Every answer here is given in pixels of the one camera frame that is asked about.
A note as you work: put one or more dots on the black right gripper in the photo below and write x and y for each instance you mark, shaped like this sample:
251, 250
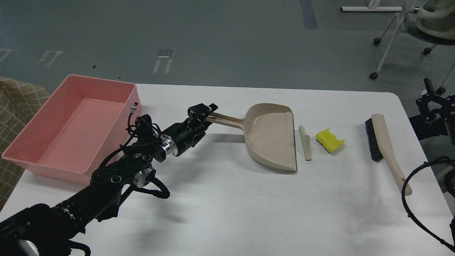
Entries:
448, 113

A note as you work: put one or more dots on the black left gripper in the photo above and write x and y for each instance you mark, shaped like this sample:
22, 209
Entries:
188, 133

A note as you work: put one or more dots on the beige hand brush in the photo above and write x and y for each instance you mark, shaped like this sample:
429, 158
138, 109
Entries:
380, 147

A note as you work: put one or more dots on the beige plastic dustpan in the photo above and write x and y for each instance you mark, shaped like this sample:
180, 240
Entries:
269, 134

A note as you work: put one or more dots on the white bread slice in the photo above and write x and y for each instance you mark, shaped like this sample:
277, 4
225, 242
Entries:
306, 143

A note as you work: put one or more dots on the yellow sponge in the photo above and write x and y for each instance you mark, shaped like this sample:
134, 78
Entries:
329, 141

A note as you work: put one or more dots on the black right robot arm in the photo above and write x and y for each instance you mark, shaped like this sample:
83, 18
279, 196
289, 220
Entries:
436, 118

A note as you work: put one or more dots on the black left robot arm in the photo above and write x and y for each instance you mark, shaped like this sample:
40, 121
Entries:
41, 230

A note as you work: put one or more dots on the pink plastic bin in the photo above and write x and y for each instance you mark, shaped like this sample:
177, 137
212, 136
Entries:
82, 122

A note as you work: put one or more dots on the white office chair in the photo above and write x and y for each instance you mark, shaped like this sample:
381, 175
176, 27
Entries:
433, 23

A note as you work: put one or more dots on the white table leg base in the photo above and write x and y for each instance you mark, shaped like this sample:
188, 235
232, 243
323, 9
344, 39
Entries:
370, 9

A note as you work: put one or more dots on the checkered beige cloth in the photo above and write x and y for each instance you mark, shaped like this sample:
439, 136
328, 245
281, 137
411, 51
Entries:
19, 102

